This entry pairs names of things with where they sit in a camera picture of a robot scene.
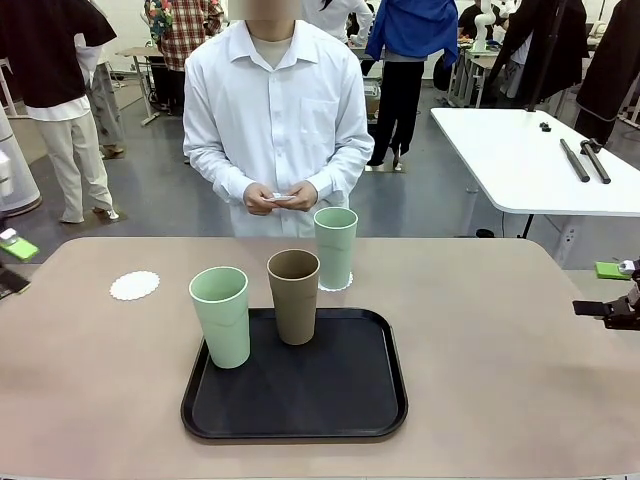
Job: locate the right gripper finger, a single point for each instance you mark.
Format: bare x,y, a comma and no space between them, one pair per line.
612,270
622,315

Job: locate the black plastic serving tray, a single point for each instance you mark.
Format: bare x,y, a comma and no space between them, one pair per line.
300,400

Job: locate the person's left hand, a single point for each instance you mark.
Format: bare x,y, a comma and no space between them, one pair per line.
304,196

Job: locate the background person in white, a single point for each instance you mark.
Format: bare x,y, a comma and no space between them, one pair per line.
357,20

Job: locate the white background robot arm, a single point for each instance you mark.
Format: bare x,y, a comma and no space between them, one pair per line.
482,25

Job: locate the person's right hand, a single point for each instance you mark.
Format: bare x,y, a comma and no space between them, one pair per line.
257,200

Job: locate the black hanging coat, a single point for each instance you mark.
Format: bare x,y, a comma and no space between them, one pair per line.
615,65

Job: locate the brown plastic cup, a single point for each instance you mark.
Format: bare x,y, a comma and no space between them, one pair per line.
295,310

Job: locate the wooden background desk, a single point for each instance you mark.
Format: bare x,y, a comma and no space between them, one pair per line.
140,51

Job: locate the person in plaid shirt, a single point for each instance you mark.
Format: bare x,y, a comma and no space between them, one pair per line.
180,40

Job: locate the person in blue jacket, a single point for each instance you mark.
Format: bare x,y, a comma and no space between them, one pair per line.
415,30

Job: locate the grey background desks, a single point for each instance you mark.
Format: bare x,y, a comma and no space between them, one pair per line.
475,65

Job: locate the person in grey trousers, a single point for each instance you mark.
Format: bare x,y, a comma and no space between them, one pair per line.
107,110

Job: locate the small black clamp piece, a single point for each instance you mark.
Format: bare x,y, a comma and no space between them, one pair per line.
545,126

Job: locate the person in black clothes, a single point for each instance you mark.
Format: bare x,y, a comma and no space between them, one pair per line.
545,45

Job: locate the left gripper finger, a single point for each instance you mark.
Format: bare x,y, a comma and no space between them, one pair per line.
10,282
17,247

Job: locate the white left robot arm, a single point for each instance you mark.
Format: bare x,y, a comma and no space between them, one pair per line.
4,175

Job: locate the person in black top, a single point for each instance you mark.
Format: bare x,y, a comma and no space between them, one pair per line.
50,60

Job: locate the light green plastic cup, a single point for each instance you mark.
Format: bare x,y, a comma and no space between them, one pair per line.
335,255
225,330

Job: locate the person's left forearm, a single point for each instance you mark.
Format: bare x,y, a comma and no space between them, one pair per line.
345,165

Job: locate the white folding table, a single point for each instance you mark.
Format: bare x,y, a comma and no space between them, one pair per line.
515,155

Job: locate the white paper doily coaster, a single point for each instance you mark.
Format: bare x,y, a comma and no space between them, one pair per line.
350,284
278,197
135,286

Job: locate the person's right forearm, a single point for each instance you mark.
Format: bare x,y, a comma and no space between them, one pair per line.
215,170

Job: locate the person in white shirt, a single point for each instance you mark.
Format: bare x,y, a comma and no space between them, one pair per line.
270,115

